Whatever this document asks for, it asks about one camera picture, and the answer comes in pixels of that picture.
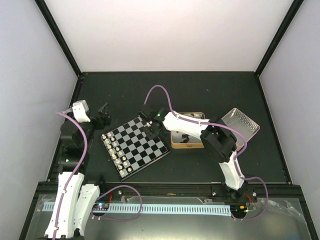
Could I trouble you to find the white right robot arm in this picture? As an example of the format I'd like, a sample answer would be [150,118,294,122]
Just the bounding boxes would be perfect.
[139,105,246,202]

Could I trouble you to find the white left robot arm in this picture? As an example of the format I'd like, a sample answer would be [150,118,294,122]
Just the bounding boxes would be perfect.
[43,100,111,240]

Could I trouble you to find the white chess piece row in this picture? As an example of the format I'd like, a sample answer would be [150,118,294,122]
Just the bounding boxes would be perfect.
[101,132,133,180]

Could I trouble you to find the black pieces in tin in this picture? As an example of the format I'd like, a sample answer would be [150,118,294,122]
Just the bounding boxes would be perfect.
[180,134,190,144]

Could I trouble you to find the gold metal tin base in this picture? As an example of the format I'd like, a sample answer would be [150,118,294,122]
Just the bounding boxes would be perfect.
[170,112,205,149]

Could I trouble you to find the black and grey chessboard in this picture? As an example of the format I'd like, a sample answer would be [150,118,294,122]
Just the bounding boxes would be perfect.
[103,116,171,181]

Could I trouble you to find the silver tin lid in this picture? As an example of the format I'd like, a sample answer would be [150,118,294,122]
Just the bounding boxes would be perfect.
[222,108,260,142]

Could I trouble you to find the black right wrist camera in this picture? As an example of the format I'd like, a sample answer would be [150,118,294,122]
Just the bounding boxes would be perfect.
[138,104,158,122]

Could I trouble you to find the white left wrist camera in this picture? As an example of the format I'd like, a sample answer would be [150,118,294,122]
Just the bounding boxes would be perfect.
[71,100,91,124]

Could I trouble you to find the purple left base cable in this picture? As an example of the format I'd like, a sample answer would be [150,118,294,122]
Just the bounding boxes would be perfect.
[90,184,143,222]

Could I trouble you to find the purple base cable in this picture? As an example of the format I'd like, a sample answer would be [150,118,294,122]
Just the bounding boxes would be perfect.
[231,176,270,222]
[90,184,143,222]

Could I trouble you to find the light blue cable duct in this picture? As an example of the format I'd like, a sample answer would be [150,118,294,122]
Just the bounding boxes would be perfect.
[42,201,231,217]

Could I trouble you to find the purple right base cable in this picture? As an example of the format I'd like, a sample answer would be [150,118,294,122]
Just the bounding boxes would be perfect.
[231,176,270,222]

